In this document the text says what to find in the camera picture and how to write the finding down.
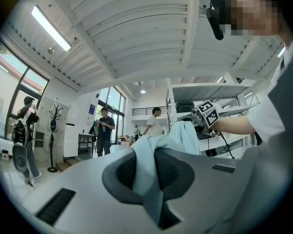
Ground long ceiling light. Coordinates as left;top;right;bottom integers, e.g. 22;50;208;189
30;5;73;52

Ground white metal shelf rack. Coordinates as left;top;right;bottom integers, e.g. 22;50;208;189
165;78;262;159

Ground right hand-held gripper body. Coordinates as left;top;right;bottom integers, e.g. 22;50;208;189
177;100;220;137

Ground white cabinet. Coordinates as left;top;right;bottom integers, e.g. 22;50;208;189
63;124;79;158

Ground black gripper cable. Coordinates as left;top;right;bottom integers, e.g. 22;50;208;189
217;130;235;159

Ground black head-worn camera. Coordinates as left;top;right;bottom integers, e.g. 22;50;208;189
205;0;232;41

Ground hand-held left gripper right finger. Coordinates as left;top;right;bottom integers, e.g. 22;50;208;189
154;147;244;229

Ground person's head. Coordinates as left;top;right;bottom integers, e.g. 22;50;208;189
224;0;293;45

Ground wooden step platform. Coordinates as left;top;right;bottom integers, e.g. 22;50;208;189
56;158;80;172

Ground light blue clothes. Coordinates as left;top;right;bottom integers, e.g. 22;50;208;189
129;120;201;226

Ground black round backpack device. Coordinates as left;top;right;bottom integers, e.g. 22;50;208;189
11;117;31;174

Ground person's right forearm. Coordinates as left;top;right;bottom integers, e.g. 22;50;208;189
216;116;256;135

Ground blue wall poster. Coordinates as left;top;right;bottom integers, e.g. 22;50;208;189
87;103;96;120

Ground black frame table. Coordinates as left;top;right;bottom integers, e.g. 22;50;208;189
78;133;97;155

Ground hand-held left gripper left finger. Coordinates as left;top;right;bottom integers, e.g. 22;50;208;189
21;148;160;234

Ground black coat stand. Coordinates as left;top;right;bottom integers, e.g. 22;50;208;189
46;103;64;173

